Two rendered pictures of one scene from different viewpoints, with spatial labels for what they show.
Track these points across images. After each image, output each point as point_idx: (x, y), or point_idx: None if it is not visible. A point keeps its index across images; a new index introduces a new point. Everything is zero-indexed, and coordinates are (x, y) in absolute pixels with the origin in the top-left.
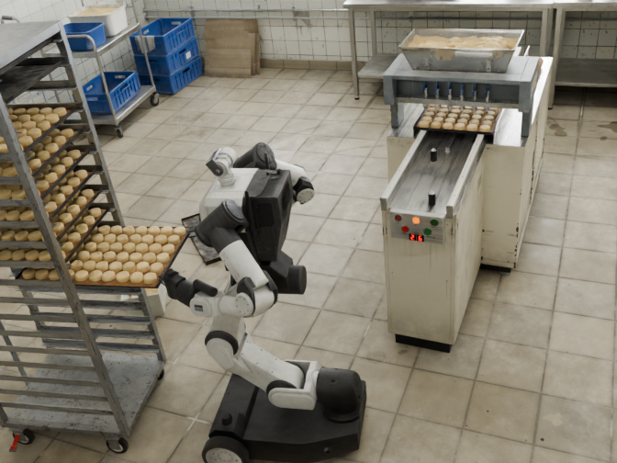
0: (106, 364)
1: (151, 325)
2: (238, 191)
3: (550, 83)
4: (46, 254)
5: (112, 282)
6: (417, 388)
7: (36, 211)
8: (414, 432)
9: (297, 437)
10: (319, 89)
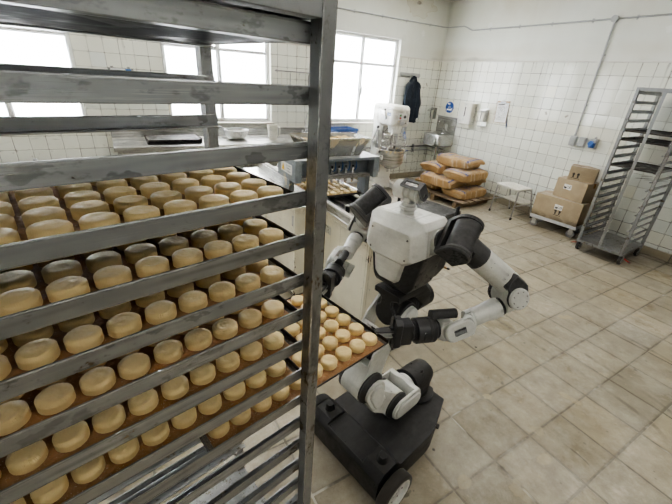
0: None
1: None
2: (430, 214)
3: None
4: (261, 374)
5: (339, 365)
6: (403, 360)
7: (317, 289)
8: (435, 383)
9: (425, 430)
10: None
